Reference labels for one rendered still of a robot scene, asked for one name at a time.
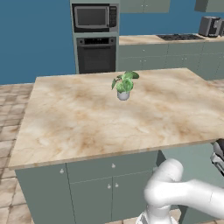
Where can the narrow grey-green cupboard door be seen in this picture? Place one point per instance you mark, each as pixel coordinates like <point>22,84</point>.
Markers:
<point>129,192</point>
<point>90,204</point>

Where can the grey-green base cupboard run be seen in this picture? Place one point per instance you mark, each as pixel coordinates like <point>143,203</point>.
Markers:
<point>169,57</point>

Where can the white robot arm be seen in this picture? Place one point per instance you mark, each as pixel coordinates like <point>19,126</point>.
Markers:
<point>175,192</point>

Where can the green plant in white pot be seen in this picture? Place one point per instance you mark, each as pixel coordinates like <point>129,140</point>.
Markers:
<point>124,84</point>

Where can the grey-green drawer front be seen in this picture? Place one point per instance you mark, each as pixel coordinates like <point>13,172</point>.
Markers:
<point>93,170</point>

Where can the white cupboard knob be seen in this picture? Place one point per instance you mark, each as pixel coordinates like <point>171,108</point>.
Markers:
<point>61,171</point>
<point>109,186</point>
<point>116,185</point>

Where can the grey toaster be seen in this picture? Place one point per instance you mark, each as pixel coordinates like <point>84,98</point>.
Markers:
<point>210,26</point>

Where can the grey-green wall cupboard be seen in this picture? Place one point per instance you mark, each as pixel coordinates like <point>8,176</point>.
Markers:
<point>145,5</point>
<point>209,5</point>

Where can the black built-in oven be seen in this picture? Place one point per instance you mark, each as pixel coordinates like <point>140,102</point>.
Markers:
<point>96,55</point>

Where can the black and silver microwave oven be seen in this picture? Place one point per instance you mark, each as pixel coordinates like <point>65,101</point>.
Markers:
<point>94,17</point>

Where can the tall grey-green appliance cabinet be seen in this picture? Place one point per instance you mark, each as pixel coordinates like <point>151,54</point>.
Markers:
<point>74,35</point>

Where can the open grey-green drawer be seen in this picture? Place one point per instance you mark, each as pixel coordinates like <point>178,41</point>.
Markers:
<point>195,163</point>

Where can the black hob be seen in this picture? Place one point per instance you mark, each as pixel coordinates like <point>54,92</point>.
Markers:
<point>179,37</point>

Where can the wide grey-green cupboard door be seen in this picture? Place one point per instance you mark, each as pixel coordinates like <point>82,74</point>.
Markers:
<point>43,195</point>

